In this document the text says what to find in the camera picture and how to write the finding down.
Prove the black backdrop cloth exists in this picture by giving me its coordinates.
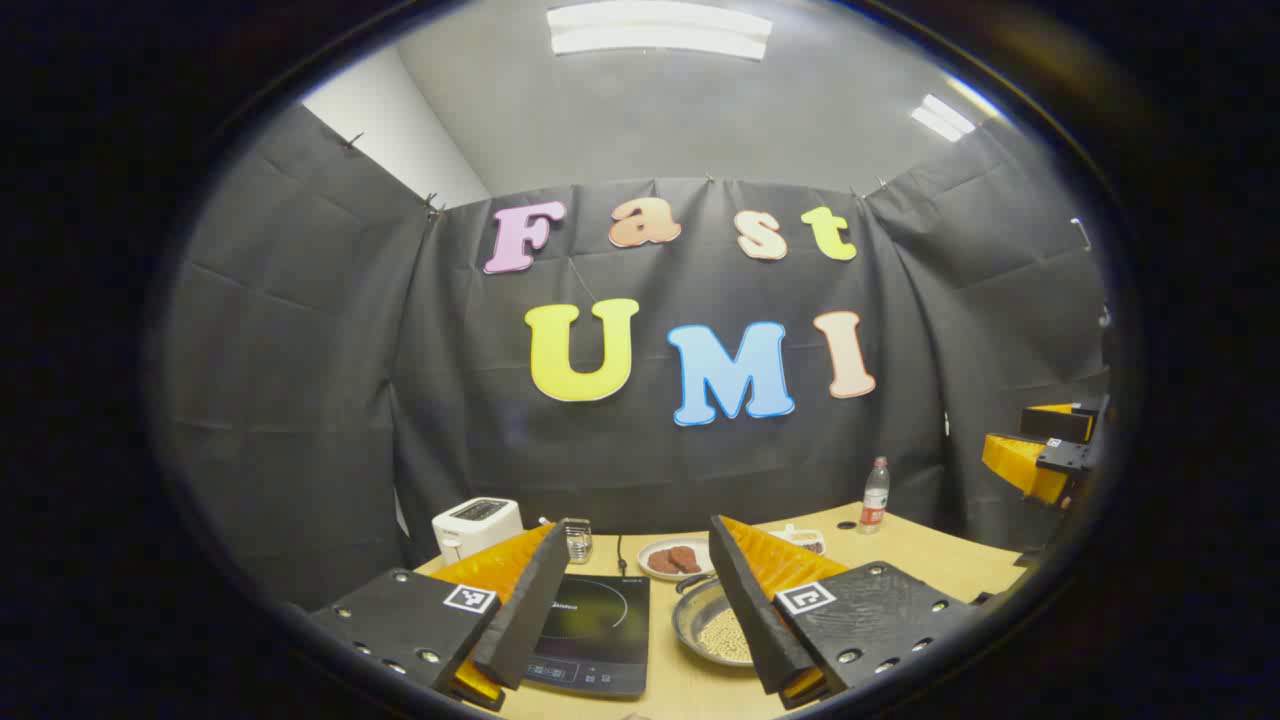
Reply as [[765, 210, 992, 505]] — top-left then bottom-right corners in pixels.
[[160, 100, 1111, 611]]

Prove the round white plate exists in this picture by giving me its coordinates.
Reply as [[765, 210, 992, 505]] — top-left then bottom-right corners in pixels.
[[637, 538, 717, 582]]

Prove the pile of soybeans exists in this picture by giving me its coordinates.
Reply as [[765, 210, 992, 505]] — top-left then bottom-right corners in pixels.
[[697, 606, 753, 663]]

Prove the steel pot with black handles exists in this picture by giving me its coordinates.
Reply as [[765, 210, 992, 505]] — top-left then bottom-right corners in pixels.
[[672, 573, 761, 668]]

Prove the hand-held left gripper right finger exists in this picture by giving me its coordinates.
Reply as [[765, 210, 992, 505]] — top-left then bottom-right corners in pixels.
[[708, 515, 981, 711]]

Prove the small ceiling light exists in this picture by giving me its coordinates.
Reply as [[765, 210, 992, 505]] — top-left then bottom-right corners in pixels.
[[910, 94, 976, 143]]

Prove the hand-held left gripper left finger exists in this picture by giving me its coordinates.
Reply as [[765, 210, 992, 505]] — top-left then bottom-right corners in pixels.
[[308, 522, 571, 713]]

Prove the white toaster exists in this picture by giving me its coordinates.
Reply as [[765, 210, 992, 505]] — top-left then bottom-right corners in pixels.
[[432, 497, 524, 564]]

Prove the black induction cooktop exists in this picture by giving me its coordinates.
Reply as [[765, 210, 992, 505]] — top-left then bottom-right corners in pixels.
[[522, 572, 651, 698]]

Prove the white divided dish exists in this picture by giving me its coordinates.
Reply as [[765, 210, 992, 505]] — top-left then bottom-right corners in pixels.
[[770, 523, 827, 557]]

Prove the plastic water bottle red label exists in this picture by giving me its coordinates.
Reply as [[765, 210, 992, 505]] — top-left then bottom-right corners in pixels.
[[859, 457, 891, 535]]

